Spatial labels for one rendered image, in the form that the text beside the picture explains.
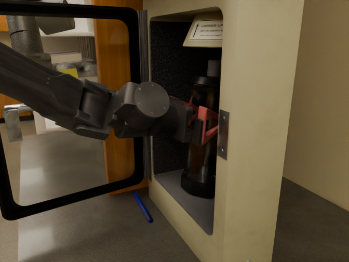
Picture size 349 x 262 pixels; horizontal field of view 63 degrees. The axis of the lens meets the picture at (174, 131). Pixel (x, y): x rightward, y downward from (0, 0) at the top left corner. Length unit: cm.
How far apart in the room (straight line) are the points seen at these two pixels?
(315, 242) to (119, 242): 39
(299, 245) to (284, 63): 37
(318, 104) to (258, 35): 47
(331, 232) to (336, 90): 33
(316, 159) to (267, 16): 54
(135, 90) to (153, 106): 3
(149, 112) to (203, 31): 16
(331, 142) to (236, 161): 45
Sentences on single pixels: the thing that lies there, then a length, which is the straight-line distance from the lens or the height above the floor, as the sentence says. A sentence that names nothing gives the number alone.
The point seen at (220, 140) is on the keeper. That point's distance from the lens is 42.
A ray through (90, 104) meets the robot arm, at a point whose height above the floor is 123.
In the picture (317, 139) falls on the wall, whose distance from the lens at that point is 86.
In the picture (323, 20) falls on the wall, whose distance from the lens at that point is 84.
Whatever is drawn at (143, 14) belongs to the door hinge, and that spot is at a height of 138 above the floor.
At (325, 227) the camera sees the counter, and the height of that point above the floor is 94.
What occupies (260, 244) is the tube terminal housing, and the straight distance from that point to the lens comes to 55.
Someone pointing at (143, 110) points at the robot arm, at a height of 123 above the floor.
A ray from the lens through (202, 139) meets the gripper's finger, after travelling 51.
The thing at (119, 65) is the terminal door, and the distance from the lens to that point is 63.
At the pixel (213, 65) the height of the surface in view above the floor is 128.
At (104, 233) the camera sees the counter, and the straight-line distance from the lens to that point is 66.
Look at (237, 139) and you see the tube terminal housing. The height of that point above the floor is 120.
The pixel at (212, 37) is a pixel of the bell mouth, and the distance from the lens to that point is 48.
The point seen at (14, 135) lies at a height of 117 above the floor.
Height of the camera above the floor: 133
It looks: 18 degrees down
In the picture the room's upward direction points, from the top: straight up
